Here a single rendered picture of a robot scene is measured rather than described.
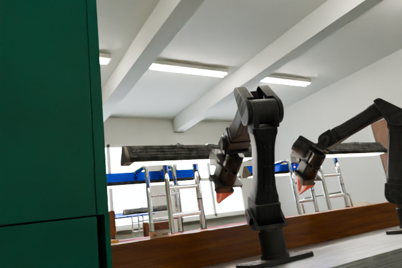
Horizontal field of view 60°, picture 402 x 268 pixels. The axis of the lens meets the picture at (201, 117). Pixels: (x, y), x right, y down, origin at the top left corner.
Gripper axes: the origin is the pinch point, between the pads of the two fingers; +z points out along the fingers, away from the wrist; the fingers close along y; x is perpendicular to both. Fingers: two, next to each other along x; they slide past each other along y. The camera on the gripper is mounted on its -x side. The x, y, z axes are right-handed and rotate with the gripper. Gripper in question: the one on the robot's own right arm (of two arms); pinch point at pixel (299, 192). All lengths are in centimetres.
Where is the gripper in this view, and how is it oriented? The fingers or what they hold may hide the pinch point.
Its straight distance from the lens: 151.2
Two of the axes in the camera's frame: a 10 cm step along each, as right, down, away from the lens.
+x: 4.1, 5.1, -7.6
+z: -2.7, 8.6, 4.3
